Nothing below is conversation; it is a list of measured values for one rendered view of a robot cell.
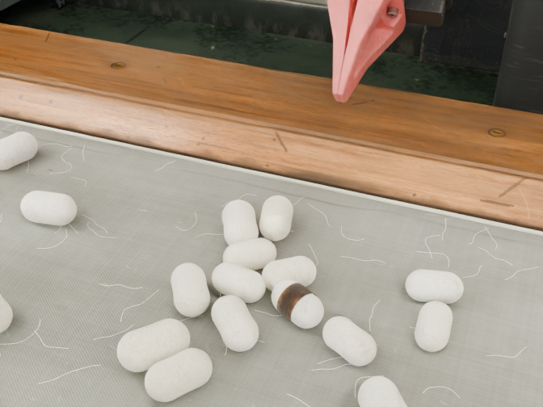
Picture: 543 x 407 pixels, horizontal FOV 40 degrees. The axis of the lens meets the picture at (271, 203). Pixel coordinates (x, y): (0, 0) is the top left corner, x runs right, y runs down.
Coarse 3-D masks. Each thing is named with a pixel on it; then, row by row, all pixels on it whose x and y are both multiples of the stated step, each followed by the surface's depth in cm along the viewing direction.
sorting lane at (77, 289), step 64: (0, 128) 58; (0, 192) 51; (64, 192) 51; (128, 192) 51; (192, 192) 51; (256, 192) 51; (320, 192) 51; (0, 256) 46; (64, 256) 46; (128, 256) 46; (192, 256) 46; (320, 256) 46; (384, 256) 46; (448, 256) 46; (512, 256) 46; (64, 320) 41; (128, 320) 41; (192, 320) 41; (256, 320) 41; (384, 320) 41; (512, 320) 41; (0, 384) 37; (64, 384) 37; (128, 384) 37; (256, 384) 37; (320, 384) 37; (448, 384) 38; (512, 384) 38
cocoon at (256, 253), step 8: (256, 240) 44; (264, 240) 44; (232, 248) 43; (240, 248) 43; (248, 248) 43; (256, 248) 44; (264, 248) 44; (272, 248) 44; (224, 256) 44; (232, 256) 43; (240, 256) 43; (248, 256) 43; (256, 256) 43; (264, 256) 44; (272, 256) 44; (240, 264) 43; (248, 264) 43; (256, 264) 44; (264, 264) 44
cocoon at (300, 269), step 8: (304, 256) 43; (272, 264) 42; (280, 264) 42; (288, 264) 42; (296, 264) 42; (304, 264) 42; (312, 264) 43; (264, 272) 42; (272, 272) 42; (280, 272) 42; (288, 272) 42; (296, 272) 42; (304, 272) 42; (312, 272) 42; (264, 280) 42; (272, 280) 42; (280, 280) 42; (296, 280) 42; (304, 280) 42; (312, 280) 43; (272, 288) 42
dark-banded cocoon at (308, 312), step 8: (288, 280) 41; (280, 288) 41; (272, 296) 41; (304, 296) 40; (312, 296) 40; (296, 304) 40; (304, 304) 40; (312, 304) 40; (320, 304) 40; (296, 312) 40; (304, 312) 40; (312, 312) 40; (320, 312) 40; (296, 320) 40; (304, 320) 40; (312, 320) 40; (320, 320) 40; (304, 328) 40
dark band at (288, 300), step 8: (288, 288) 40; (296, 288) 40; (304, 288) 41; (280, 296) 40; (288, 296) 40; (296, 296) 40; (280, 304) 40; (288, 304) 40; (280, 312) 41; (288, 312) 40; (288, 320) 41
